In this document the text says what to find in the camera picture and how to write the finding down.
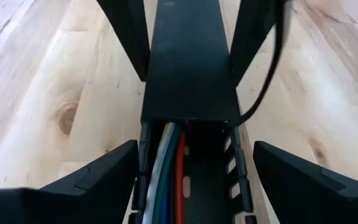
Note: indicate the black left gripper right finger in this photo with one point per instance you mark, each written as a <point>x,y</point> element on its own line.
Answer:
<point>315,199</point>

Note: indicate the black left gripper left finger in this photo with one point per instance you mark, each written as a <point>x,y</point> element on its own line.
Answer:
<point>57,205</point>

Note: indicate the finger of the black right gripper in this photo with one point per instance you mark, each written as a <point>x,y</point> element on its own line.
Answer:
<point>129,31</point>
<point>253,31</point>

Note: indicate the black duct cover strip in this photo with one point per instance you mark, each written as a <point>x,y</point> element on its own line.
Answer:
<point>191,68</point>

